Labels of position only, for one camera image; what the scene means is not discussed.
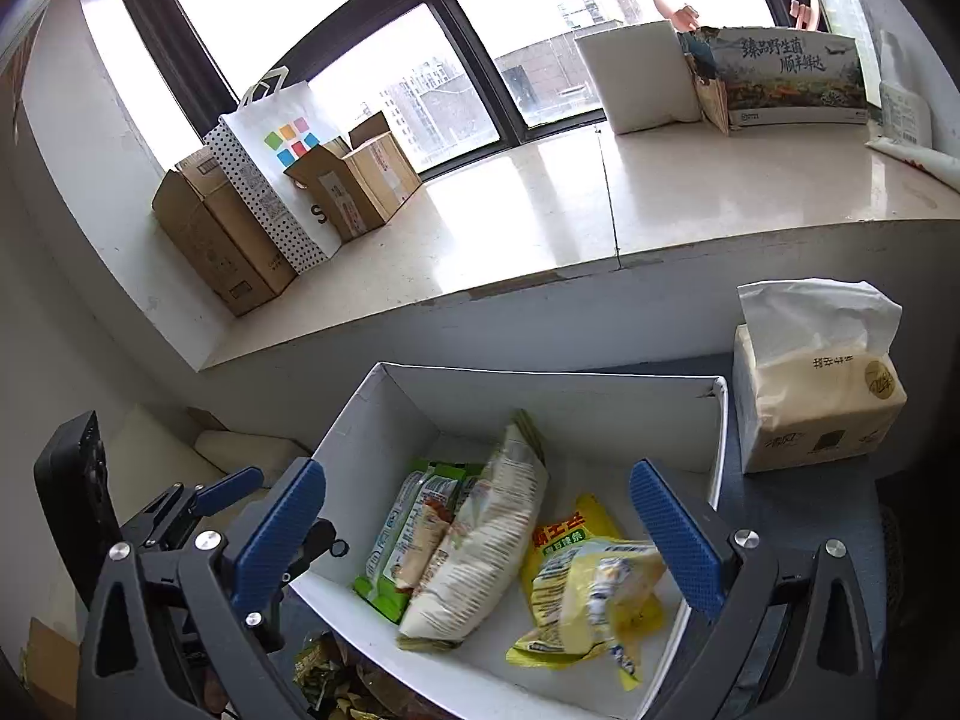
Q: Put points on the white cardboard storage box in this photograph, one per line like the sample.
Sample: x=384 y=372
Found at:
x=439 y=480

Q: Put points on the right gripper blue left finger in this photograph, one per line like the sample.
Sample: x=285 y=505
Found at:
x=264 y=539

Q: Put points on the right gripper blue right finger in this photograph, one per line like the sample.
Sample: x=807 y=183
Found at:
x=690 y=540

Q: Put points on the white striped snack bag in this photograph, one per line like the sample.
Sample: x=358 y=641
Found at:
x=480 y=556

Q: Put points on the open brown cardboard box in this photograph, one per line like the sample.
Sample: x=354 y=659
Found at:
x=360 y=183

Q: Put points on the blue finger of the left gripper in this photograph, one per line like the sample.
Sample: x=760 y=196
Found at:
x=217 y=497

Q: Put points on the white tube on sill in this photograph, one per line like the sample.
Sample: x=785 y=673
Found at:
x=941 y=166

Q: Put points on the dark green pea snack bag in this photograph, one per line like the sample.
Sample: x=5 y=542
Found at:
x=331 y=686

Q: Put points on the illustrated landscape gift box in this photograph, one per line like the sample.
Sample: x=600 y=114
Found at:
x=775 y=76

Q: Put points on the beige tissue pack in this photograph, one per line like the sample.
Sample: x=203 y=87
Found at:
x=813 y=377

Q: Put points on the cream sofa cushion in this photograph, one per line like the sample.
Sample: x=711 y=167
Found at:
x=144 y=458

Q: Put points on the yellow snack packet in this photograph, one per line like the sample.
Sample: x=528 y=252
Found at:
x=591 y=592

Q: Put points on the white polka dot paper bag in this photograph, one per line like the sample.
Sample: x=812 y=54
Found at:
x=276 y=124

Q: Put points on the green snack packet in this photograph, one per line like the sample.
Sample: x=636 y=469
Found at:
x=421 y=515

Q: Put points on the tall brown cardboard box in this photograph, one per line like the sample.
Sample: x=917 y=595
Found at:
x=204 y=216

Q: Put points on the white plastic bottle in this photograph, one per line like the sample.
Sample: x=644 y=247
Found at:
x=906 y=115

